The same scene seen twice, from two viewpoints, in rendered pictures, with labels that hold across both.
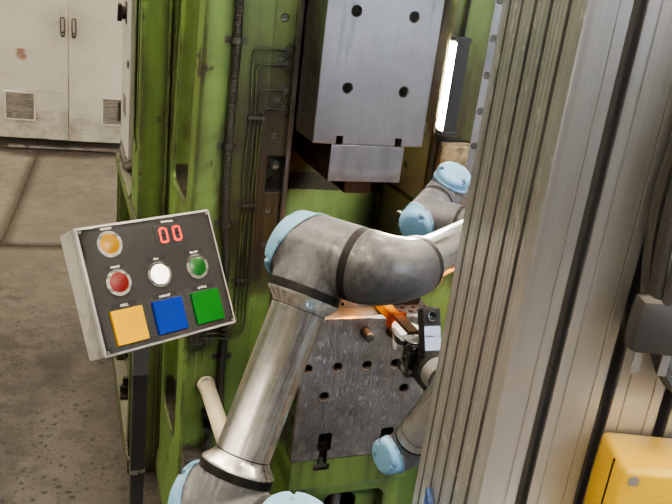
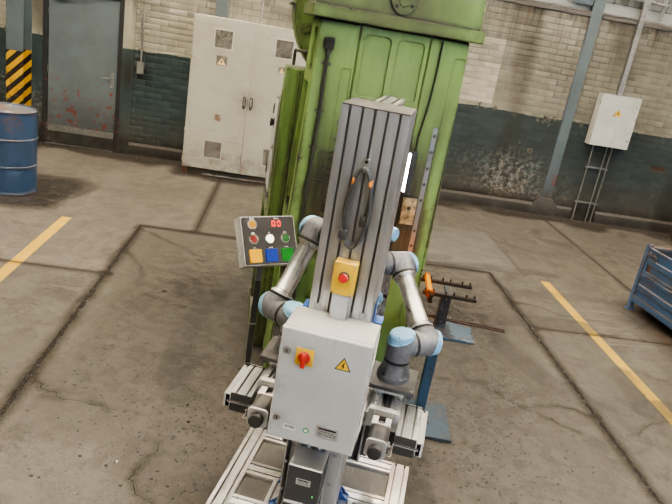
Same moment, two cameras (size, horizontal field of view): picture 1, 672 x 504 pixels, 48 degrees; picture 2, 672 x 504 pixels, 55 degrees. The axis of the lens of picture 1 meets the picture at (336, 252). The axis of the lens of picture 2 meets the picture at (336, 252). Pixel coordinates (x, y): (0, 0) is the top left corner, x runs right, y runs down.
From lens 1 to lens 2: 196 cm
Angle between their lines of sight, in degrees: 10
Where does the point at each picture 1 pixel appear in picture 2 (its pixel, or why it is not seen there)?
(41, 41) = (230, 111)
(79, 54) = (252, 120)
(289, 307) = (303, 244)
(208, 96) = (299, 169)
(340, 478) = not seen: hidden behind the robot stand
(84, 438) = (230, 328)
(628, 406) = (342, 252)
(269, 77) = (326, 163)
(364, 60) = not seen: hidden behind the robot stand
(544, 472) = (327, 265)
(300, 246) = (309, 225)
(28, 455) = (203, 330)
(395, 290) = not seen: hidden behind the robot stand
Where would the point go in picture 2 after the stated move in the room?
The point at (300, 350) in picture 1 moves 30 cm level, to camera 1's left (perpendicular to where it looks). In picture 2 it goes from (305, 258) to (245, 244)
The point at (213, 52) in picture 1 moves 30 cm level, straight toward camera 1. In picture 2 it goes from (303, 151) to (297, 161)
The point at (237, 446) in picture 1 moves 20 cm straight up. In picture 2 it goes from (281, 285) to (287, 245)
